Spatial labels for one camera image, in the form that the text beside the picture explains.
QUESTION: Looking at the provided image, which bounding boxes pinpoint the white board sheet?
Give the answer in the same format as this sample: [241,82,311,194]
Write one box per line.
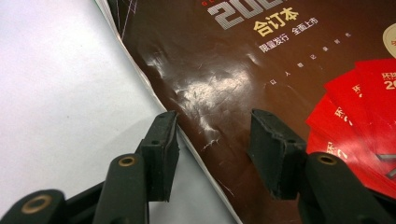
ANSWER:
[0,0,245,224]

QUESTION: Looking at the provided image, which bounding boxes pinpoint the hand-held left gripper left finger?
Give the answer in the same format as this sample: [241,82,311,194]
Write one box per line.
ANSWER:
[135,109,181,203]

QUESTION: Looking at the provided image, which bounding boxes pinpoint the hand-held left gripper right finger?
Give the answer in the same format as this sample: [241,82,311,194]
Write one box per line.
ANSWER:
[247,107,310,201]

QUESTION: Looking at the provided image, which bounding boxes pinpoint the dark brown magazine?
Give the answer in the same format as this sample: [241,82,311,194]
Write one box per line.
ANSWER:
[93,0,396,224]

